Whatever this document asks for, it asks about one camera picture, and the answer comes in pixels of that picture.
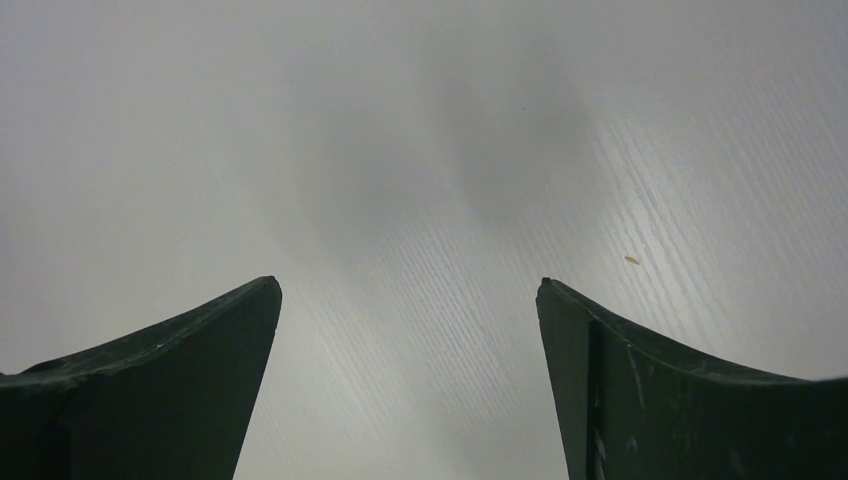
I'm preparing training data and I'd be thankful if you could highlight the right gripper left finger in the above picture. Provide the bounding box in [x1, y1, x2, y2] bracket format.
[1, 276, 283, 479]

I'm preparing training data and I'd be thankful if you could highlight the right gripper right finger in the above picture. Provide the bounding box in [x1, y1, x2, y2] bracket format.
[536, 278, 847, 479]

